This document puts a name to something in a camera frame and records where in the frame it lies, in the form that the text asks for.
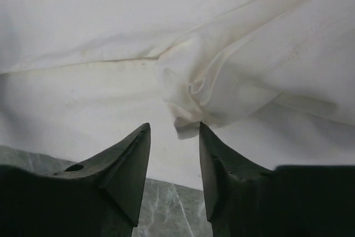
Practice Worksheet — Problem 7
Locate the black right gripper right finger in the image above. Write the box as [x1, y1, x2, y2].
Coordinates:
[199, 122, 278, 221]

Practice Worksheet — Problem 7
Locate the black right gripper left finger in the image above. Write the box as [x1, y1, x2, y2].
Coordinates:
[62, 122, 152, 228]

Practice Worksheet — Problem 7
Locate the white t shirt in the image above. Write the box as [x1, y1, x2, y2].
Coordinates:
[1, 0, 354, 189]

